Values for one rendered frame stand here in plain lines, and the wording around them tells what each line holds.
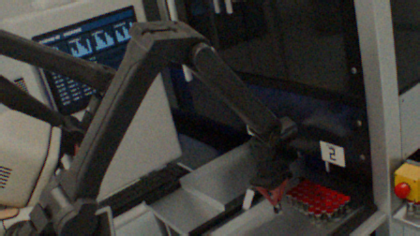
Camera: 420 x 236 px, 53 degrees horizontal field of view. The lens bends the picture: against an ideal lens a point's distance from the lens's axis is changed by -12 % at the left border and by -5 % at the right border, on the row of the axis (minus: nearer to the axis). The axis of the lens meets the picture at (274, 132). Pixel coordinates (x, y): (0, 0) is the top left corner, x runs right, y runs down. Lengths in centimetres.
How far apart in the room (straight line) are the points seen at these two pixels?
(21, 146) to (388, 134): 83
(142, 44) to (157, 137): 116
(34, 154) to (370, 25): 77
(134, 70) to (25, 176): 36
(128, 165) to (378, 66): 113
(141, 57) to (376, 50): 54
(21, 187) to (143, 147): 94
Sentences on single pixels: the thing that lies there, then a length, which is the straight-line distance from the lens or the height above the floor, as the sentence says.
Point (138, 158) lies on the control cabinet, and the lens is 184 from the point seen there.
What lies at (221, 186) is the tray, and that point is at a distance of 149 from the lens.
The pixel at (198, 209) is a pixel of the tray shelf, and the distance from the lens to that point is 141.
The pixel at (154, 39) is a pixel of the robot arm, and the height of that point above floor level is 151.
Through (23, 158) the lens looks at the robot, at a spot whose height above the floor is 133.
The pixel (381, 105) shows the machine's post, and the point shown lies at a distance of 108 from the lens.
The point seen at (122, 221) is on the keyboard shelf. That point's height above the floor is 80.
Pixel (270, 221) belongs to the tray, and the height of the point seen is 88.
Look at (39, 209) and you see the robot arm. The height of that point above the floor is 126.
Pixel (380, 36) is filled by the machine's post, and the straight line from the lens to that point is 102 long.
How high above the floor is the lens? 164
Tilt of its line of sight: 25 degrees down
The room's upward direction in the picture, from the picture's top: 11 degrees counter-clockwise
